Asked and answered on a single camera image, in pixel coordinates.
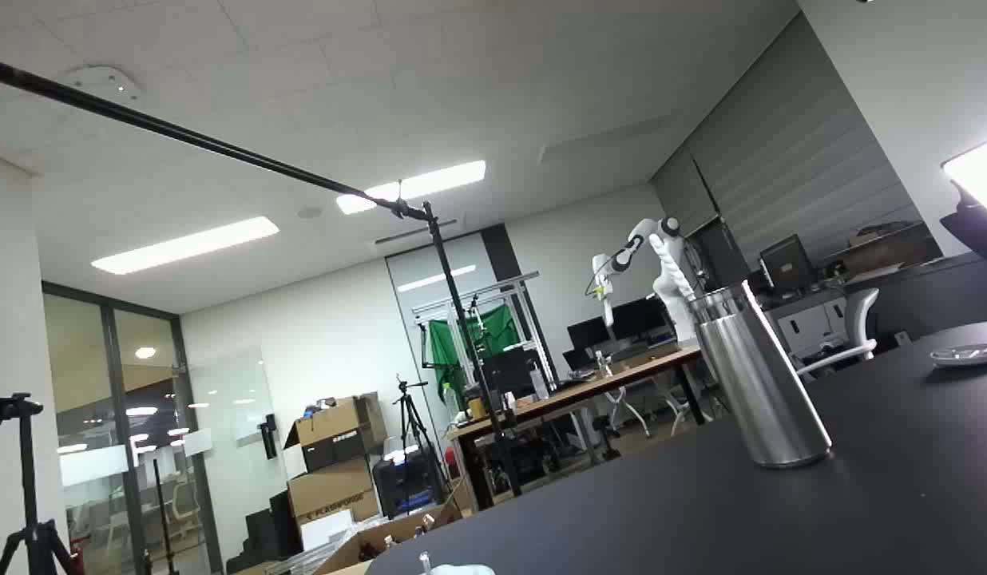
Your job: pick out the silver metal bottle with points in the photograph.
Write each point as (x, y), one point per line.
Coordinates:
(764, 384)

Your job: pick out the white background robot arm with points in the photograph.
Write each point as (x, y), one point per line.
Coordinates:
(670, 266)

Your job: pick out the clear round bottle lid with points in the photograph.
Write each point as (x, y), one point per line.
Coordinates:
(968, 352)

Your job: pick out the black light stand pole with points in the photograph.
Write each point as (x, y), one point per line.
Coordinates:
(464, 340)

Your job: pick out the green backdrop cloth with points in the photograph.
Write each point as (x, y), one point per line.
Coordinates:
(444, 356)

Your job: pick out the black desk screen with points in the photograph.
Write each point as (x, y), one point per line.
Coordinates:
(508, 372)

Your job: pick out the black desk monitor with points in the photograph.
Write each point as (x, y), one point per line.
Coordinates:
(641, 318)
(589, 334)

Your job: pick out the wooden desk black legs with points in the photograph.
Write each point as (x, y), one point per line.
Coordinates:
(576, 384)

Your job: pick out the rectangular ceiling light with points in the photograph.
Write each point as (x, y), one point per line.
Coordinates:
(414, 186)
(183, 243)

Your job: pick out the small black tripod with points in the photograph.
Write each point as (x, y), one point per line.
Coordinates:
(414, 417)

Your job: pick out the cardboard box open flap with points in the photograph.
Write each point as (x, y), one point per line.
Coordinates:
(338, 421)

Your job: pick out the dark storage bag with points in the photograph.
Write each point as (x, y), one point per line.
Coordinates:
(406, 483)

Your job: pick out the closed cardboard box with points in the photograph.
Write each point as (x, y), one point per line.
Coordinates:
(330, 490)

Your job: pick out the low open cardboard box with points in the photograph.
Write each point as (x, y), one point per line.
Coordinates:
(390, 530)

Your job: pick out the clear plate with screws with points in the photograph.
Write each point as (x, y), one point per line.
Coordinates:
(456, 569)

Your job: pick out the black side monitor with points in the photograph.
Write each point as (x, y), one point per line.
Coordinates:
(785, 262)

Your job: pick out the black boom pole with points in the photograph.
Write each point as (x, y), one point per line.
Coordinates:
(194, 136)

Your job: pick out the white office chair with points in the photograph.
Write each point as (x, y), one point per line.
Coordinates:
(862, 314)

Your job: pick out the round ceiling detector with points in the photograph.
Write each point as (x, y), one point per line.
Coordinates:
(102, 82)

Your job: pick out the bright panel lamp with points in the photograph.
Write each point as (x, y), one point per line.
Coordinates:
(976, 192)

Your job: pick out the glass door black frame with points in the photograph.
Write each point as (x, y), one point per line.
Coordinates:
(118, 425)

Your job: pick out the black camera tripod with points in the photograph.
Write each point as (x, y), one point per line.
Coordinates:
(26, 481)

